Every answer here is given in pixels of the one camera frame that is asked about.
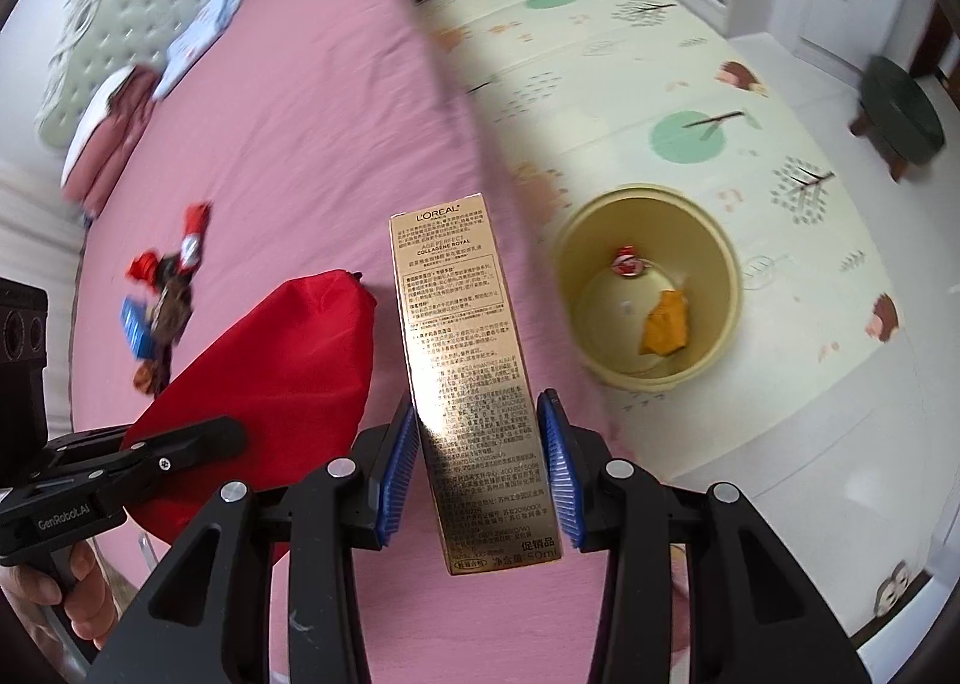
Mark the gold cosmetics box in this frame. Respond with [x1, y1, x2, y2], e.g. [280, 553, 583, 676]
[389, 195, 562, 575]

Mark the red drawstring cloth bag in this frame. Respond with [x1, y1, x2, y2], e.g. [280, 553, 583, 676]
[124, 269, 376, 544]

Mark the amber small bottle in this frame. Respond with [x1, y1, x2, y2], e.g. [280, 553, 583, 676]
[133, 361, 169, 398]

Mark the cartoon tree play mat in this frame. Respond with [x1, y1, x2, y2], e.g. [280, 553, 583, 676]
[415, 0, 936, 640]

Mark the pink bed sheet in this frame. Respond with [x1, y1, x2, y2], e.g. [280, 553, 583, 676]
[67, 0, 692, 684]

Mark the yellow round trash bin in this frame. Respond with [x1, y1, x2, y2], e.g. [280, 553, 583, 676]
[551, 185, 743, 393]

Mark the dark green round stool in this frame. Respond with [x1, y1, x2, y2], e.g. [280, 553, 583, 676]
[848, 55, 946, 182]

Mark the person left hand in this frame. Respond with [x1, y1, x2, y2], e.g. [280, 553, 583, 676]
[2, 541, 119, 656]

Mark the blue small carton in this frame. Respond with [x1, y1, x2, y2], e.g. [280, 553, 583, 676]
[121, 297, 156, 361]

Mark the red white snack wrapper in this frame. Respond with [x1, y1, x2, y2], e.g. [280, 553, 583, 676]
[612, 245, 647, 280]

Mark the light blue folded blanket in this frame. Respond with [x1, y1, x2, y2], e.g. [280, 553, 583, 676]
[153, 0, 244, 101]

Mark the orange drawstring cloth bag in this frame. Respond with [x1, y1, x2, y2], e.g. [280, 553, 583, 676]
[640, 289, 688, 358]

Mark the beige window curtain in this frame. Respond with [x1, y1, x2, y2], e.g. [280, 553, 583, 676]
[0, 161, 85, 439]

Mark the folded pink white quilt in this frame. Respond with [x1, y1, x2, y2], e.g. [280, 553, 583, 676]
[60, 65, 160, 219]

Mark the dark brown hair band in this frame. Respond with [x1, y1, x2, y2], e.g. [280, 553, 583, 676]
[149, 255, 192, 346]

